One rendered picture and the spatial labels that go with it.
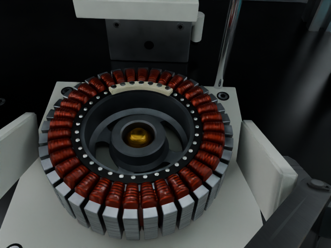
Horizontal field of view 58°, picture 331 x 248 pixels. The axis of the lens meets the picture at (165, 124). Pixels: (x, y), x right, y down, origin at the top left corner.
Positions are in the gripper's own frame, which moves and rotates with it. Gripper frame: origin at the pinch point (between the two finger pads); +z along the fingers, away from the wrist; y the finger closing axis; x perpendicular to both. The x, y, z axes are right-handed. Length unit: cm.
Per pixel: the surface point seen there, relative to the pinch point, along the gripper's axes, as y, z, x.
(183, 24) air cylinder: 3.0, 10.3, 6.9
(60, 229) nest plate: -4.1, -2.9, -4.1
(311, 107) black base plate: 14.1, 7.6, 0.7
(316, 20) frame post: 17.8, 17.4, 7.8
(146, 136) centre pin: 0.5, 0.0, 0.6
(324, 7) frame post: 18.0, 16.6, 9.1
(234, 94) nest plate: 7.3, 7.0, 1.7
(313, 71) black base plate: 15.7, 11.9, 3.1
